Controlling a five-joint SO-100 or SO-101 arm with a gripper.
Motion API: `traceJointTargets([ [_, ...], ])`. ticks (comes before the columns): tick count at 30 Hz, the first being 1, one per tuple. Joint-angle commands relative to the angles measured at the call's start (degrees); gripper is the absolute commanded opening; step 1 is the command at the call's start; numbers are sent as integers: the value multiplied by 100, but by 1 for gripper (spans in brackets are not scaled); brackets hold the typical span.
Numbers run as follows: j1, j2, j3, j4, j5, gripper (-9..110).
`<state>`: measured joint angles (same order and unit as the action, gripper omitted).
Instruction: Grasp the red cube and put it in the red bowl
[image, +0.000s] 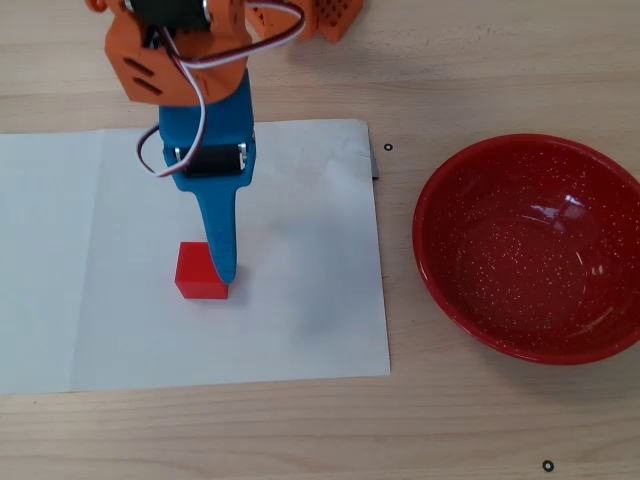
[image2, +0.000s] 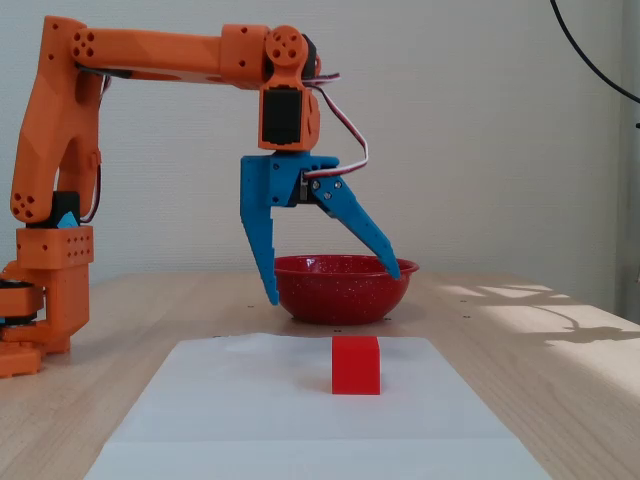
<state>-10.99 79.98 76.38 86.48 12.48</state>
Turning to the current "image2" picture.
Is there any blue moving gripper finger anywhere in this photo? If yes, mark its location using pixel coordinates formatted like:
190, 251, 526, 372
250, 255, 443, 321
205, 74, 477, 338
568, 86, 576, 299
309, 175, 402, 280

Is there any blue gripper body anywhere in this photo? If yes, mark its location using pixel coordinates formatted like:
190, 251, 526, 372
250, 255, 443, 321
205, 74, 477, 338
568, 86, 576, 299
240, 154, 341, 212

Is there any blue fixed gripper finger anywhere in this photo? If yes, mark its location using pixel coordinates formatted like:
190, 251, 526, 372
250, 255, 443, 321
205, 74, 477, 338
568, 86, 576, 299
240, 205, 280, 307

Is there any red cube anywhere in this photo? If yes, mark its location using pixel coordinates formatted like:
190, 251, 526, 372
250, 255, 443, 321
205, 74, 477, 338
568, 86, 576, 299
331, 335, 382, 396

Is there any red speckled enamel bowl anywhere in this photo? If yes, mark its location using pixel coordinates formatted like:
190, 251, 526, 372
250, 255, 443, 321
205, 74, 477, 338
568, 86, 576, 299
272, 254, 420, 326

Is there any white paper sheet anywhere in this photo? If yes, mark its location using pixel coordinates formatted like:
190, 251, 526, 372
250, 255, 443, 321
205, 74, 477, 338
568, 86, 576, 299
82, 332, 554, 480

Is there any white red black servo cable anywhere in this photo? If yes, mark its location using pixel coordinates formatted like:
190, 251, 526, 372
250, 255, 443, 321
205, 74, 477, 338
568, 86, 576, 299
302, 72, 370, 181

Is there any black hanging cable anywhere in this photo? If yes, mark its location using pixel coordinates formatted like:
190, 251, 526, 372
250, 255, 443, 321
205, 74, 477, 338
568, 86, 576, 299
549, 0, 640, 105

